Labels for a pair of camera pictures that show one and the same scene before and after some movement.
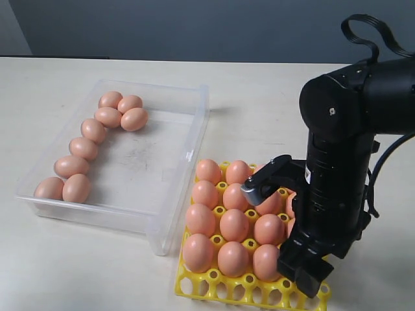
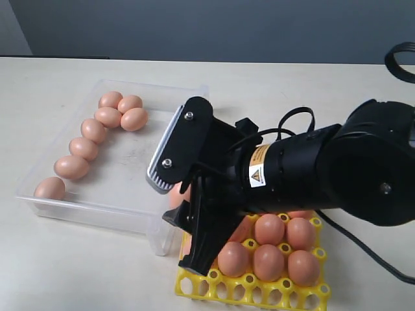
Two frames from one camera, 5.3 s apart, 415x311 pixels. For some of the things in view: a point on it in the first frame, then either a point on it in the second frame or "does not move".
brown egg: (265, 262) does not move
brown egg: (269, 229) does not move
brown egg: (76, 188) → (176, 198)
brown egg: (233, 259) does not move
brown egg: (134, 119) does not move
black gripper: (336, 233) → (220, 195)
